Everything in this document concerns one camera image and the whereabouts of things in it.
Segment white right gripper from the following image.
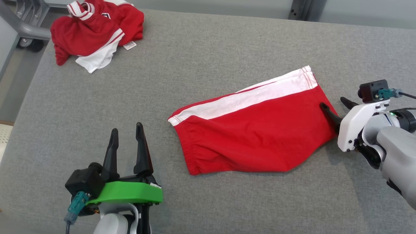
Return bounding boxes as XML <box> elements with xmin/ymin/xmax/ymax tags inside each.
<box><xmin>320</xmin><ymin>97</ymin><xmax>390</xmax><ymax>152</ymax></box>

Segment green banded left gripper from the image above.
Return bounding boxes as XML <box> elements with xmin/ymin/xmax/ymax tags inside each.
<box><xmin>85</xmin><ymin>123</ymin><xmax>163</xmax><ymax>206</ymax></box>

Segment red shorts with white stripe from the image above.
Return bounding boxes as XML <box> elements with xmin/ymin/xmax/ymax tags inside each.
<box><xmin>168</xmin><ymin>66</ymin><xmax>340</xmax><ymax>176</ymax></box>

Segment red and white basketball jersey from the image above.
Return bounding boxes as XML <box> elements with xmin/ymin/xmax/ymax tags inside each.
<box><xmin>50</xmin><ymin>0</ymin><xmax>144</xmax><ymax>74</ymax></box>

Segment white perforated panel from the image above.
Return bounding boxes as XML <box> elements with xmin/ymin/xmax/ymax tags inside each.
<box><xmin>0</xmin><ymin>124</ymin><xmax>13</xmax><ymax>163</ymax></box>

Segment grey fabric panel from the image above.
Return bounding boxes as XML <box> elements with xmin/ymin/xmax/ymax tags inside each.
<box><xmin>0</xmin><ymin>9</ymin><xmax>416</xmax><ymax>234</ymax></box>

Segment teal plug right camera cable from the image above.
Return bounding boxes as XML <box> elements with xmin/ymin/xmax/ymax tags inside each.
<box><xmin>377</xmin><ymin>88</ymin><xmax>416</xmax><ymax>99</ymax></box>

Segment teal plug camera cable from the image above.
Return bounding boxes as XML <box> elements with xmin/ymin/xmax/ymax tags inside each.
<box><xmin>377</xmin><ymin>88</ymin><xmax>416</xmax><ymax>99</ymax></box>
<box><xmin>64</xmin><ymin>192</ymin><xmax>89</xmax><ymax>234</ymax></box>

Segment teal plug left camera cable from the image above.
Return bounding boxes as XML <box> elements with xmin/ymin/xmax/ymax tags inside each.
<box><xmin>64</xmin><ymin>192</ymin><xmax>89</xmax><ymax>234</ymax></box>

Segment grey metal post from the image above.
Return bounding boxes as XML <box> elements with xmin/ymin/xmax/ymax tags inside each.
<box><xmin>289</xmin><ymin>0</ymin><xmax>327</xmax><ymax>21</ymax></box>

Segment grey metal cart frame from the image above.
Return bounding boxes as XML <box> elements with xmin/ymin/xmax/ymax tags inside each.
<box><xmin>0</xmin><ymin>0</ymin><xmax>51</xmax><ymax>52</ymax></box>

